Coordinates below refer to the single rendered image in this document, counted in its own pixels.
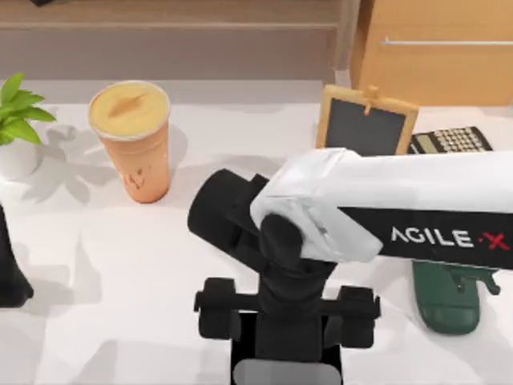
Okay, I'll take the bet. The dark green stapler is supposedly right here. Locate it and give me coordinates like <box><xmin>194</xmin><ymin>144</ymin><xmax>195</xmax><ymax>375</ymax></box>
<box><xmin>411</xmin><ymin>258</ymin><xmax>503</xmax><ymax>336</ymax></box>

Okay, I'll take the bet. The orange drink cup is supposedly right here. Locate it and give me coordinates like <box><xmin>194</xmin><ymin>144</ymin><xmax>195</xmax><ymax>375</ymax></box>
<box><xmin>88</xmin><ymin>80</ymin><xmax>172</xmax><ymax>205</ymax></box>

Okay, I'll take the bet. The wooden framed blackboard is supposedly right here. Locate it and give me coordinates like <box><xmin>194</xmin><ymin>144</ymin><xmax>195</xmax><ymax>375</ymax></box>
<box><xmin>315</xmin><ymin>83</ymin><xmax>420</xmax><ymax>156</ymax></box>

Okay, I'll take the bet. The black calculator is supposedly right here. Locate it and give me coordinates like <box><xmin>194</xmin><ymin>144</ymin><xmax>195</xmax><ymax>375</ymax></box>
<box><xmin>407</xmin><ymin>125</ymin><xmax>494</xmax><ymax>156</ymax></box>

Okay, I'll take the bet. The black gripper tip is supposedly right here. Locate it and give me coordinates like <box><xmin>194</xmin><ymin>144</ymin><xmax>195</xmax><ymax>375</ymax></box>
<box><xmin>0</xmin><ymin>204</ymin><xmax>35</xmax><ymax>310</ymax></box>

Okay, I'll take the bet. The wooden cupboard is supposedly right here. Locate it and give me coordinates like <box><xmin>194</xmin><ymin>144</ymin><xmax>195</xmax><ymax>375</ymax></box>
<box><xmin>347</xmin><ymin>0</ymin><xmax>513</xmax><ymax>107</ymax></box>

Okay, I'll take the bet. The green plant in white pot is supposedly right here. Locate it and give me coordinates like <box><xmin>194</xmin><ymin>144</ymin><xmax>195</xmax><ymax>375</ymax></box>
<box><xmin>0</xmin><ymin>72</ymin><xmax>57</xmax><ymax>181</ymax></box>

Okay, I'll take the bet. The wooden open shelf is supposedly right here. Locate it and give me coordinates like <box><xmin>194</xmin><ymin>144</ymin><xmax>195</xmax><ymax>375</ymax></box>
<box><xmin>0</xmin><ymin>0</ymin><xmax>362</xmax><ymax>81</ymax></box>

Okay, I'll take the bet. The long metal handle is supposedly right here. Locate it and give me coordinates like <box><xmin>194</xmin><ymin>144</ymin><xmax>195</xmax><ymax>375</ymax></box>
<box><xmin>379</xmin><ymin>35</ymin><xmax>513</xmax><ymax>47</ymax></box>

